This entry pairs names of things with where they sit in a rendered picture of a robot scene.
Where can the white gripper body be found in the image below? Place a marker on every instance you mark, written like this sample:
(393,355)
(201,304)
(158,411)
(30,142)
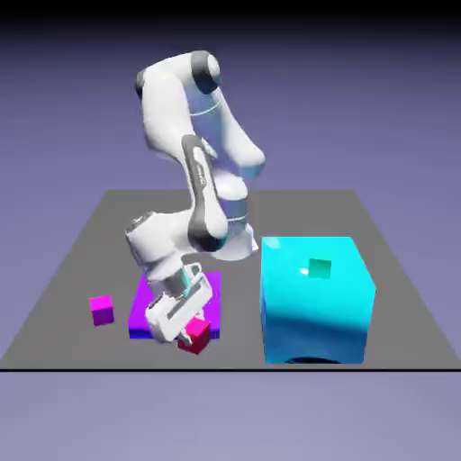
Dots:
(172,316)

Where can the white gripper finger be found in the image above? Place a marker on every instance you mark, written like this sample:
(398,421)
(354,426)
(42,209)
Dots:
(185,337)

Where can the small pink cube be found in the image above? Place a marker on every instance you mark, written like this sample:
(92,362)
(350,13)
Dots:
(196,336)

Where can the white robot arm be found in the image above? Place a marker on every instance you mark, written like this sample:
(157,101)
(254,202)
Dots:
(162,119)

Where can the small magenta cube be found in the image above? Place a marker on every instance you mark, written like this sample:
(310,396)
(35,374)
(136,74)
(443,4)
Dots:
(102,309)

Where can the small teal cube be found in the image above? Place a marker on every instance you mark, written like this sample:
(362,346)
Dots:
(319,268)

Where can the large purple box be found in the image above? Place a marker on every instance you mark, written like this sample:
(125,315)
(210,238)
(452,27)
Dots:
(138,309)

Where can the large cyan box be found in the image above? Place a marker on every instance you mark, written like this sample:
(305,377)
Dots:
(313,309)

